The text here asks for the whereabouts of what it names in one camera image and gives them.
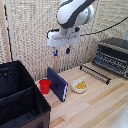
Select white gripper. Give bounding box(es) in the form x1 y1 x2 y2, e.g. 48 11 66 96
46 27 81 57

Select black toaster oven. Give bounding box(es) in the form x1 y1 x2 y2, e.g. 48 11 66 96
91 37 128 80

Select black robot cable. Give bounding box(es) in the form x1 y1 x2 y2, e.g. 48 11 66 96
79 15 128 37

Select white bowl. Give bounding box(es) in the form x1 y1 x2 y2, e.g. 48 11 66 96
70 78 89 94

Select black fabric storage box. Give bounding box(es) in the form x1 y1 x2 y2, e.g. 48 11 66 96
0 60 52 128

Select red plastic cup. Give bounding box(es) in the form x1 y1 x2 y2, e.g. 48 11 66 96
38 78 52 95

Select yellow food pieces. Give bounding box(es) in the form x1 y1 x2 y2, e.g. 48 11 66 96
74 80 88 90

